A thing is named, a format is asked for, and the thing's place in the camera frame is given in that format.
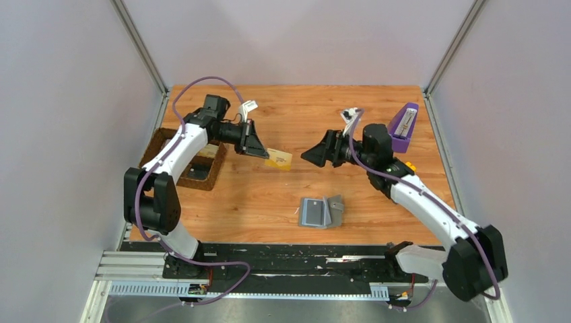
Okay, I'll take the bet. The yellow credit card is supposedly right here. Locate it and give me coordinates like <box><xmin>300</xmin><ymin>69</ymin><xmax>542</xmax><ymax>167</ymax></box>
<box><xmin>264</xmin><ymin>148</ymin><xmax>292</xmax><ymax>171</ymax></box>

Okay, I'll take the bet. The grey credit card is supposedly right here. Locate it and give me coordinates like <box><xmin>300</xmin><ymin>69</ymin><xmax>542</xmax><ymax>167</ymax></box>
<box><xmin>302</xmin><ymin>199</ymin><xmax>325</xmax><ymax>227</ymax></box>

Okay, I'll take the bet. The grey card holder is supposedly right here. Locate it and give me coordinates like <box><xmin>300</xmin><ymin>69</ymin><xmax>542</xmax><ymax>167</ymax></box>
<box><xmin>298</xmin><ymin>194</ymin><xmax>345</xmax><ymax>229</ymax></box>

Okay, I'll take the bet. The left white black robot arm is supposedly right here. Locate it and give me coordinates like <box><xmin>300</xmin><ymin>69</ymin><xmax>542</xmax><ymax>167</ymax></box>
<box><xmin>123</xmin><ymin>94</ymin><xmax>269</xmax><ymax>259</ymax></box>

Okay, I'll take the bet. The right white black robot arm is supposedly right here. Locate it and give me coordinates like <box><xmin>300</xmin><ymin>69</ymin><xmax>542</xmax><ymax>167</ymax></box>
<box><xmin>301</xmin><ymin>124</ymin><xmax>509</xmax><ymax>301</ymax></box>

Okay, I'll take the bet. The gold card in basket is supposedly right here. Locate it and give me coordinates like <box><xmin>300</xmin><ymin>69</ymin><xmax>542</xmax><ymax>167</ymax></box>
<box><xmin>196</xmin><ymin>143</ymin><xmax>220</xmax><ymax>159</ymax></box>

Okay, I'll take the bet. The brown woven divided basket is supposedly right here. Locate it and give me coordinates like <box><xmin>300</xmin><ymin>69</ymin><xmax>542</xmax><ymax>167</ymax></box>
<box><xmin>139</xmin><ymin>128</ymin><xmax>228</xmax><ymax>191</ymax></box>

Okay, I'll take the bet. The purple metronome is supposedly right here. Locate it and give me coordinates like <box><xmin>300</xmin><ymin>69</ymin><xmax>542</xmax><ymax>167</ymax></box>
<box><xmin>386</xmin><ymin>102</ymin><xmax>419</xmax><ymax>153</ymax></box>

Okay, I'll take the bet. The colourful toy block vehicle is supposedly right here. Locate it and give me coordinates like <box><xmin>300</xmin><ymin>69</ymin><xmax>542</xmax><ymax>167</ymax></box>
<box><xmin>401</xmin><ymin>161</ymin><xmax>417</xmax><ymax>174</ymax></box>

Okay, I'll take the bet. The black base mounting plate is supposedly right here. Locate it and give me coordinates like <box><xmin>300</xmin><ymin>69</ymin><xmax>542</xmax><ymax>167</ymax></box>
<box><xmin>120</xmin><ymin>242</ymin><xmax>447</xmax><ymax>295</ymax></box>

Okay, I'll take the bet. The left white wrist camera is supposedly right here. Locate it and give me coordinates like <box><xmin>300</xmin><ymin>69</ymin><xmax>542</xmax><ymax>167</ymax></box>
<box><xmin>238</xmin><ymin>100</ymin><xmax>258</xmax><ymax>122</ymax></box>

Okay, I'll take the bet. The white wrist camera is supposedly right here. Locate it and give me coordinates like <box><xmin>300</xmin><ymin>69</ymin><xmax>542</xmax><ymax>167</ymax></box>
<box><xmin>340</xmin><ymin>107</ymin><xmax>360</xmax><ymax>124</ymax></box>
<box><xmin>238</xmin><ymin>100</ymin><xmax>258</xmax><ymax>122</ymax></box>

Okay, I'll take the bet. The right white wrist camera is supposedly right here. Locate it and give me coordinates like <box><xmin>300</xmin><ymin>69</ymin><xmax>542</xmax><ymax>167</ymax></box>
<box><xmin>340</xmin><ymin>107</ymin><xmax>360</xmax><ymax>124</ymax></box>

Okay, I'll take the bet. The white slotted cable duct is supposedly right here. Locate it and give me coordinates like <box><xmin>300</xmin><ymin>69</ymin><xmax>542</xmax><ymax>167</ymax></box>
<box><xmin>108</xmin><ymin>281</ymin><xmax>390</xmax><ymax>301</ymax></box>

